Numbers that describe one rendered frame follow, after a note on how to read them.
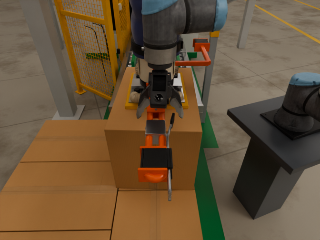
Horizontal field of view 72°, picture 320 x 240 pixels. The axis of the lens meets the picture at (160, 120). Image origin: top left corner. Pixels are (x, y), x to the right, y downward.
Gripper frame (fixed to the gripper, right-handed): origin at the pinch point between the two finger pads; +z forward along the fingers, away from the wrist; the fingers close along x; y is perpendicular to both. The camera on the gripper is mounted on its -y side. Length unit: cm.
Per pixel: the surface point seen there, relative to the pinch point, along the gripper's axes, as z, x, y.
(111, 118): 12.9, 21.0, 17.9
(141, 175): 0.2, 4.9, -22.7
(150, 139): -0.7, 2.9, -10.1
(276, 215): 107, -84, 24
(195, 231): 53, -16, -12
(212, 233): 107, -36, 13
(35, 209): 53, 60, -1
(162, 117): -0.8, -0.7, 0.4
